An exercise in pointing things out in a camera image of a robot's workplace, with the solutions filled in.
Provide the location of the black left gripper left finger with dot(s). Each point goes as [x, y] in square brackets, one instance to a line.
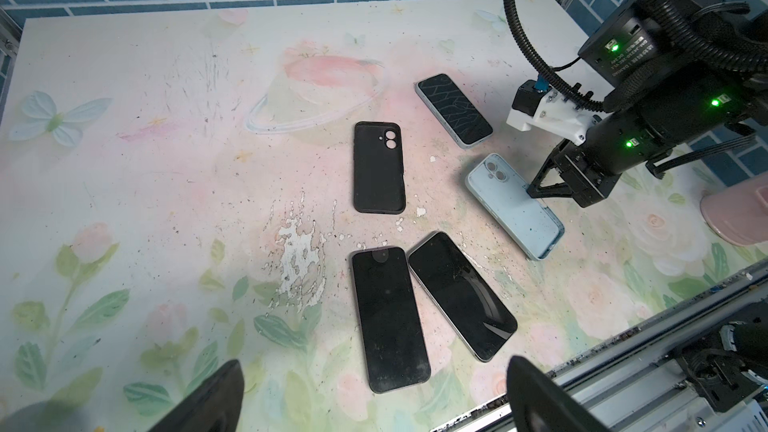
[215, 405]

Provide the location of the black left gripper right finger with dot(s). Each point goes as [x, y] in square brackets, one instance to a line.
[538, 404]

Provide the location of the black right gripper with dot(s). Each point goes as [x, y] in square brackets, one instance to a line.
[682, 107]

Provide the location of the blue phone black screen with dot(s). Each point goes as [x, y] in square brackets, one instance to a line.
[454, 109]

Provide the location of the white phone black screen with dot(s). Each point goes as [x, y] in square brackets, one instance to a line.
[473, 308]

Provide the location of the purple phone black screen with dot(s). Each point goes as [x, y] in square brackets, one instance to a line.
[393, 340]

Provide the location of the black phone case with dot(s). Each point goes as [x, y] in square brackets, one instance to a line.
[378, 168]

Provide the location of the pink cup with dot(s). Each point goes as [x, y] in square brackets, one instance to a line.
[738, 214]

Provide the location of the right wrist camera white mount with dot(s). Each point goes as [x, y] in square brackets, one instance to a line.
[550, 111]

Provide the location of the aluminium corner post left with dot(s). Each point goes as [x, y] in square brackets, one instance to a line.
[11, 34]

